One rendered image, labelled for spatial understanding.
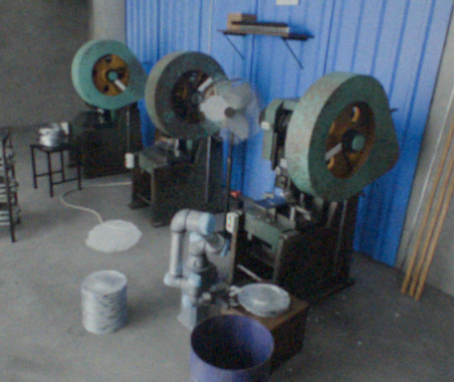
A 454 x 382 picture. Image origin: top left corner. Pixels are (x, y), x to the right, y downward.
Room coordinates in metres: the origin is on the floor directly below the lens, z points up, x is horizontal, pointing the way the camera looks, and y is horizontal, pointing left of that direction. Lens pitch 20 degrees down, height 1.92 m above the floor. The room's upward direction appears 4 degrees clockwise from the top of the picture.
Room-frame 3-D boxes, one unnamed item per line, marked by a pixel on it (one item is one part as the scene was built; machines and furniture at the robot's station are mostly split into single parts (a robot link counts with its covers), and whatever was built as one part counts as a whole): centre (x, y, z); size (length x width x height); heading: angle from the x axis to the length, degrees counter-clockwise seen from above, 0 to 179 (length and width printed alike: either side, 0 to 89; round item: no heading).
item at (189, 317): (2.53, 0.19, 0.23); 0.19 x 0.19 x 0.45; 43
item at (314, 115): (2.84, -0.72, 1.33); 1.03 x 0.28 x 0.82; 130
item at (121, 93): (5.88, 1.62, 0.87); 1.53 x 0.99 x 1.74; 133
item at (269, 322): (2.29, -0.26, 0.18); 0.40 x 0.38 x 0.35; 137
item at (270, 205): (2.91, -0.29, 0.72); 0.25 x 0.14 x 0.14; 130
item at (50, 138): (4.84, 2.11, 0.40); 0.45 x 0.40 x 0.79; 52
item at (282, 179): (3.00, -0.39, 1.04); 0.17 x 0.15 x 0.30; 130
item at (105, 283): (2.46, 0.80, 0.30); 0.29 x 0.29 x 0.01
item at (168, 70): (4.58, 0.42, 0.87); 1.53 x 0.99 x 1.74; 128
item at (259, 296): (2.28, -0.23, 0.40); 0.29 x 0.29 x 0.01
